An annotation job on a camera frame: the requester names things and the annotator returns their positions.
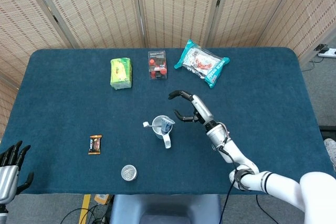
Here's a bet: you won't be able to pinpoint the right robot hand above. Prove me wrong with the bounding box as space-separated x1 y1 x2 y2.
167 90 215 126

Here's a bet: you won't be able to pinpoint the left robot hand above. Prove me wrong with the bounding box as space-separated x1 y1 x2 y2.
0 140 34 205

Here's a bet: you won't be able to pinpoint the blue white toothpaste tube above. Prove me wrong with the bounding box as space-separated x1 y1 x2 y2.
160 115 176 134

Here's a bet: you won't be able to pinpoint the white toothbrush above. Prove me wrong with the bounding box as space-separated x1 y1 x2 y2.
142 121 161 130

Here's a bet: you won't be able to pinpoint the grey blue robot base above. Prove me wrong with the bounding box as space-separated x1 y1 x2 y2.
109 194 223 224

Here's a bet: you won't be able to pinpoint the teal snack bag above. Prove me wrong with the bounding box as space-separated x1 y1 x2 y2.
174 38 230 89

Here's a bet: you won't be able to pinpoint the clear box red black caps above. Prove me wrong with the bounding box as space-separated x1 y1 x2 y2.
148 50 169 81

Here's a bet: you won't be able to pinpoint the orange black chocolate bar wrapper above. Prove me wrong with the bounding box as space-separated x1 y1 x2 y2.
88 134 103 155

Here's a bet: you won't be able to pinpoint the yellow cardboard box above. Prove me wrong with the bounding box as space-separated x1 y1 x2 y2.
93 194 110 206

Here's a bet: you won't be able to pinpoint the blue table cover cloth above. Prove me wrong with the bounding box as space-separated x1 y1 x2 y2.
0 47 336 196

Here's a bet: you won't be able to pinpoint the clear jar of paper clips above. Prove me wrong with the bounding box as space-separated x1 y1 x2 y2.
121 164 138 182

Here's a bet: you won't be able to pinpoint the white sneaker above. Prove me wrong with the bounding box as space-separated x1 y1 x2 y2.
323 138 336 172

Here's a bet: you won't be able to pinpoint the white power strip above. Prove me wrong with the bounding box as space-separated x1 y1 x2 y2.
318 48 336 59

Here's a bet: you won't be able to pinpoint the beige woven folding screen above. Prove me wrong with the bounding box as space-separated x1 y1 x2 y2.
0 0 336 141

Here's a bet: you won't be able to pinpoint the white cup with handle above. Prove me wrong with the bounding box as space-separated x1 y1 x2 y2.
151 115 174 150

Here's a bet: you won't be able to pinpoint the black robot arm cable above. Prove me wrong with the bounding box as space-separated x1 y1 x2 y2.
217 145 241 224

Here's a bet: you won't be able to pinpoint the black floor cable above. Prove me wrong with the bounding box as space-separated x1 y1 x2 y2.
256 195 280 219

